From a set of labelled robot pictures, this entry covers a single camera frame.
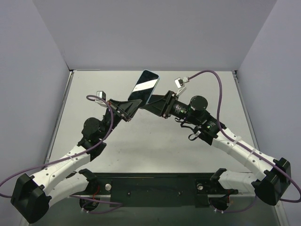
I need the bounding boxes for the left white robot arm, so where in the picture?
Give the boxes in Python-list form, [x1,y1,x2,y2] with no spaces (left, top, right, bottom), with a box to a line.
[11,95,142,224]

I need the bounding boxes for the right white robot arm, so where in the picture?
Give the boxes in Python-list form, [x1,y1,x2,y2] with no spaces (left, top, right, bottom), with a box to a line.
[144,91,291,206]

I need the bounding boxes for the aluminium frame rail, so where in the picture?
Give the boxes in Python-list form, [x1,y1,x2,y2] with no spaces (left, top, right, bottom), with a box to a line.
[28,70,73,198]

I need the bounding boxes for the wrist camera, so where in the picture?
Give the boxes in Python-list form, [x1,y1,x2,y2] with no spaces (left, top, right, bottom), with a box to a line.
[175,77,189,97]
[95,91,106,106]

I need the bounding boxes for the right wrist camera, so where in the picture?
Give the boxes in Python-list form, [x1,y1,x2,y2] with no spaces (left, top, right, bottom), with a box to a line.
[175,77,189,97]

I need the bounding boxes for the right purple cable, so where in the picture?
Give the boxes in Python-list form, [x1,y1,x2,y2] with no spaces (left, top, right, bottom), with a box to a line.
[189,70,301,214]

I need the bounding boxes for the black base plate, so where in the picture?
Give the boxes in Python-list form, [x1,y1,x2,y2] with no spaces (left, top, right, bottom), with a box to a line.
[77,173,240,208]

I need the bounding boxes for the black phone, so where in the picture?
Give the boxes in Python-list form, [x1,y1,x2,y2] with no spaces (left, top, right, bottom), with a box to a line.
[127,70,160,106]

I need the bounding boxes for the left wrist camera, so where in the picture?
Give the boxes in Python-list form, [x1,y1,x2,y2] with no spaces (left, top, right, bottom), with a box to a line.
[95,91,106,106]

